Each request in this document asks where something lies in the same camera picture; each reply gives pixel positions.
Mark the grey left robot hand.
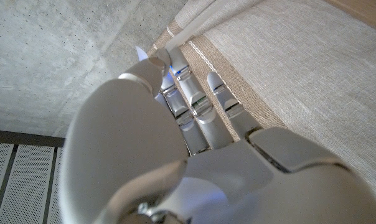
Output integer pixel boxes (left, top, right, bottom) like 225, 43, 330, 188
59, 45, 376, 224

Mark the beige striped curtain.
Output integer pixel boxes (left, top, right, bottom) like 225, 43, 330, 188
147, 0, 376, 203

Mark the black metal frame bar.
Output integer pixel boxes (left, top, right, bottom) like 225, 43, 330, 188
0, 129, 66, 224

